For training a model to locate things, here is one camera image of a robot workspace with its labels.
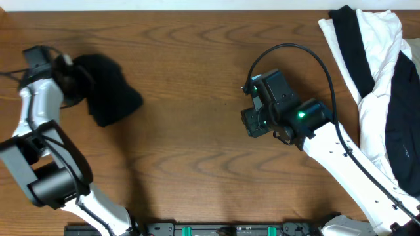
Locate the grey garment in pile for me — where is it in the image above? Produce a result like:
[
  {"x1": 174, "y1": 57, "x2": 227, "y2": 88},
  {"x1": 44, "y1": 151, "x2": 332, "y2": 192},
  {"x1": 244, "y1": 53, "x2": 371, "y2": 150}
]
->
[{"x1": 405, "y1": 38, "x2": 420, "y2": 73}]

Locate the black shirt in pile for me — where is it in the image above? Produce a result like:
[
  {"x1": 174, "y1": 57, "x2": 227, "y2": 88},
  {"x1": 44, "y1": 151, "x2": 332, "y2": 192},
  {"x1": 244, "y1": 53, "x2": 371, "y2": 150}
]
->
[{"x1": 328, "y1": 5, "x2": 420, "y2": 197}]

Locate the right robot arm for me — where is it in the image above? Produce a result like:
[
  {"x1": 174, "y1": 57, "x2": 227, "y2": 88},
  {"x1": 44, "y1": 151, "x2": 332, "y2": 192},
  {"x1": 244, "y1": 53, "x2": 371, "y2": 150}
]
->
[{"x1": 241, "y1": 96, "x2": 419, "y2": 235}]

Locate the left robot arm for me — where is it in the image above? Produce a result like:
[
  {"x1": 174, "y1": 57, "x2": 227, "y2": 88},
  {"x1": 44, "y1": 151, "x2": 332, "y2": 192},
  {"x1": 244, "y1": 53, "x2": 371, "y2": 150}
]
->
[{"x1": 1, "y1": 45, "x2": 142, "y2": 235}]

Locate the black Sydrogen t-shirt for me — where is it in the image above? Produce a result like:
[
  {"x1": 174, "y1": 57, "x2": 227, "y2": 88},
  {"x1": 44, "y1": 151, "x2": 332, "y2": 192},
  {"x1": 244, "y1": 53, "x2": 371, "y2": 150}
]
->
[{"x1": 73, "y1": 54, "x2": 143, "y2": 127}]

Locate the white shirt in pile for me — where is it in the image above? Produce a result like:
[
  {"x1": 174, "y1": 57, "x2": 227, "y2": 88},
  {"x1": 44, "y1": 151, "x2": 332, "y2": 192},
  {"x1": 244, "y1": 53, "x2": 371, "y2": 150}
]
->
[{"x1": 317, "y1": 9, "x2": 413, "y2": 197}]

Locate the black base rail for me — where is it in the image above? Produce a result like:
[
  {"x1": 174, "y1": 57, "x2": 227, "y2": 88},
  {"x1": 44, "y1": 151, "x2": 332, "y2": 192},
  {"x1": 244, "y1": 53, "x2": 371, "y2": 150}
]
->
[{"x1": 64, "y1": 214, "x2": 378, "y2": 236}]

